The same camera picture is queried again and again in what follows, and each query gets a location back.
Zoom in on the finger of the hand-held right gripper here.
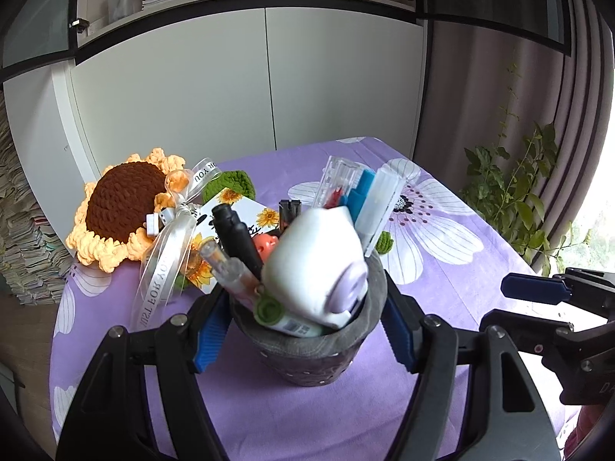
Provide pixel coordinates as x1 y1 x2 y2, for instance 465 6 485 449
479 310 577 362
500 266 615 320

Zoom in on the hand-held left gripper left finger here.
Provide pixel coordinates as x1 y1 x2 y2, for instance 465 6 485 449
55 293 230 461

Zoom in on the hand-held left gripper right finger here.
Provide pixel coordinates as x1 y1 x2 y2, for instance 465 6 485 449
382 281 563 461

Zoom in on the green pen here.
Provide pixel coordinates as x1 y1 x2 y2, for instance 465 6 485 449
253 295 328 338

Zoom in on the pink patterned pen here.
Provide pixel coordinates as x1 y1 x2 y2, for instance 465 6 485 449
199 240 265 311

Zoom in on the black marker pen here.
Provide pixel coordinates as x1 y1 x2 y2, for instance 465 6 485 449
211 203 265 282

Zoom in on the grey dotted pen holder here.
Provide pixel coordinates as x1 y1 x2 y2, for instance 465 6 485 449
228 254 391 388

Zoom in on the white purple correction tape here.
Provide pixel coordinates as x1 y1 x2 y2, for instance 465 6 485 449
262 206 370 332

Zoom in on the white translucent pen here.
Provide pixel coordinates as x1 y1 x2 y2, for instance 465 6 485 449
356 167 409 258

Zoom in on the blue pen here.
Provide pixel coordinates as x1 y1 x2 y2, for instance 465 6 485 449
346 169 377 224

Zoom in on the red pen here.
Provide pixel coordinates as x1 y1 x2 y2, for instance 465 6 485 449
314 155 364 210

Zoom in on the person's right hand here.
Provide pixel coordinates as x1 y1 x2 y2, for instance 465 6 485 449
564 406 608 459

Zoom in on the purple floral tablecloth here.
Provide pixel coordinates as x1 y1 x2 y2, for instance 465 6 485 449
48 135 583 461

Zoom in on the green potted plant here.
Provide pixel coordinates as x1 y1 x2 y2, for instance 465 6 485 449
459 62 595 277

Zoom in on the white satin ribbon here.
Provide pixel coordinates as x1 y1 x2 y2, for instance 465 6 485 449
130 156 224 332

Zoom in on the sunflower print card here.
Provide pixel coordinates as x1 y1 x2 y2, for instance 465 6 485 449
185 189 281 294

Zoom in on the crochet sunflower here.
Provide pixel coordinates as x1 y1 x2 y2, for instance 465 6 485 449
65 148 396 294

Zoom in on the pink curtain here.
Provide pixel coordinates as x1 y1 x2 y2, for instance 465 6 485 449
414 0 615 261

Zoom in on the tall pile of papers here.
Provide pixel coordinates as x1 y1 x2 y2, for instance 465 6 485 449
0 96 74 306

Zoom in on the white bookcase cabinet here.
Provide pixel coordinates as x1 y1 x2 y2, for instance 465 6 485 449
0 0 431 231

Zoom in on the glass cabinet door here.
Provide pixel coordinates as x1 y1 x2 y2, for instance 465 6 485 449
0 0 80 78
415 0 573 56

